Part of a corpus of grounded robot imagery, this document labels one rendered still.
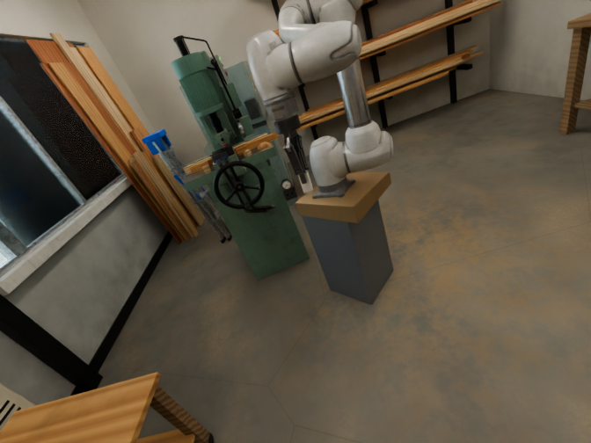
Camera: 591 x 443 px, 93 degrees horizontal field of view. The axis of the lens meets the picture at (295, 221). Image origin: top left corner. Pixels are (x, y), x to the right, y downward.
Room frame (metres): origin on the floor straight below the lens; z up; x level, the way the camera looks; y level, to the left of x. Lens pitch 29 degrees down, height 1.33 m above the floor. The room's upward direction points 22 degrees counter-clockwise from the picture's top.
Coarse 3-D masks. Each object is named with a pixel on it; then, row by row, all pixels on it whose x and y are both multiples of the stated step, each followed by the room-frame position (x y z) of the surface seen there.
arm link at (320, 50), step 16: (288, 16) 1.20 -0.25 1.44; (288, 32) 1.08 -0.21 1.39; (304, 32) 0.82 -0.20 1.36; (320, 32) 0.77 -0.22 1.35; (336, 32) 0.75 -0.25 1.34; (352, 32) 0.75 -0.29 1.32; (304, 48) 0.77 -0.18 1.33; (320, 48) 0.76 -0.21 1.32; (336, 48) 0.74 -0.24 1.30; (352, 48) 0.74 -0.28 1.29; (304, 64) 0.77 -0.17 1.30; (320, 64) 0.76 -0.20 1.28; (336, 64) 0.76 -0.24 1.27; (304, 80) 0.80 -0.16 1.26
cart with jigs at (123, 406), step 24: (120, 384) 0.77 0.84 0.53; (144, 384) 0.73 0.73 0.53; (48, 408) 0.80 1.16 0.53; (72, 408) 0.75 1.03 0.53; (96, 408) 0.71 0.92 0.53; (120, 408) 0.67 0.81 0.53; (144, 408) 0.63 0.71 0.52; (168, 408) 0.70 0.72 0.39; (0, 432) 0.77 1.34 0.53; (24, 432) 0.73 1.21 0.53; (48, 432) 0.69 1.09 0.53; (72, 432) 0.65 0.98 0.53; (96, 432) 0.61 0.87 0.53; (120, 432) 0.58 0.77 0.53; (168, 432) 0.74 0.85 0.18; (192, 432) 0.70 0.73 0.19
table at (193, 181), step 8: (272, 144) 1.80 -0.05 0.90; (256, 152) 1.77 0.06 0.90; (264, 152) 1.74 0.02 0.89; (272, 152) 1.74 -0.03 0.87; (240, 160) 1.74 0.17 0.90; (248, 160) 1.74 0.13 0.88; (256, 160) 1.74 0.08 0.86; (264, 160) 1.74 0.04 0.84; (192, 176) 1.82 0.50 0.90; (200, 176) 1.75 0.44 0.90; (208, 176) 1.74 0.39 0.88; (232, 176) 1.64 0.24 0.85; (184, 184) 1.73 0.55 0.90; (192, 184) 1.73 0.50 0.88; (200, 184) 1.73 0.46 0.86
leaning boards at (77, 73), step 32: (64, 64) 3.17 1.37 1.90; (96, 64) 3.63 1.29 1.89; (64, 96) 2.89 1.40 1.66; (96, 96) 3.29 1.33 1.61; (96, 128) 2.95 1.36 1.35; (128, 128) 3.47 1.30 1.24; (128, 160) 2.92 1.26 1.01; (160, 160) 3.22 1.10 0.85; (160, 192) 2.93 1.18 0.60; (192, 224) 2.96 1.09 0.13
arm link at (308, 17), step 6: (288, 0) 1.34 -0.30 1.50; (294, 0) 1.29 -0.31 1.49; (300, 0) 1.28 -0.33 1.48; (306, 0) 1.28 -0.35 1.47; (282, 6) 1.31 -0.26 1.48; (294, 6) 1.27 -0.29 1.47; (300, 6) 1.28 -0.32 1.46; (306, 6) 1.27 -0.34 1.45; (306, 12) 1.28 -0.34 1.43; (306, 18) 1.28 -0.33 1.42; (312, 18) 1.28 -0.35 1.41; (312, 24) 1.30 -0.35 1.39
